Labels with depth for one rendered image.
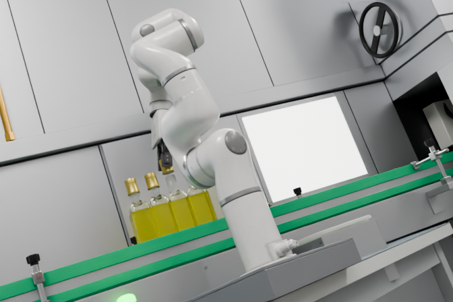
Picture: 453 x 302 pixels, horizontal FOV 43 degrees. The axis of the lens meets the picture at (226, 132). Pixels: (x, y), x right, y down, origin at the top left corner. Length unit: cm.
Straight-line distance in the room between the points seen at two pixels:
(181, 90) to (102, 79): 71
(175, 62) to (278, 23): 103
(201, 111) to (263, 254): 33
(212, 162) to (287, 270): 31
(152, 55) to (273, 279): 57
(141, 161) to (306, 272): 88
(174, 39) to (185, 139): 23
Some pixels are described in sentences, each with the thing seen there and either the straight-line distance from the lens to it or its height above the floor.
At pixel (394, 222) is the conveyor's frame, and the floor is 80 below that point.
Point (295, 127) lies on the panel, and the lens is 203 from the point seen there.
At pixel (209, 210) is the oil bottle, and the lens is 165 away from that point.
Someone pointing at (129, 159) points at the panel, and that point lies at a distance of 180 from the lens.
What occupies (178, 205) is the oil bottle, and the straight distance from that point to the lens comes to 163.
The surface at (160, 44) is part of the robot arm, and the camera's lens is 133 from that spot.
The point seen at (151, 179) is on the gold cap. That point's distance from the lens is 164.
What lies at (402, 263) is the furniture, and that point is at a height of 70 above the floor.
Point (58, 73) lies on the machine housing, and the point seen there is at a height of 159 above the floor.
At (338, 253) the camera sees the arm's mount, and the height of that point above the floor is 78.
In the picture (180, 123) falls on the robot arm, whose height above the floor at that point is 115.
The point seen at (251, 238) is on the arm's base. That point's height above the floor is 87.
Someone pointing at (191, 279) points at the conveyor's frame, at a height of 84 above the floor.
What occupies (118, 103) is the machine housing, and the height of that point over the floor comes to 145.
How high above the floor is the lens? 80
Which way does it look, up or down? 14 degrees up
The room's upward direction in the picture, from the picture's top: 20 degrees counter-clockwise
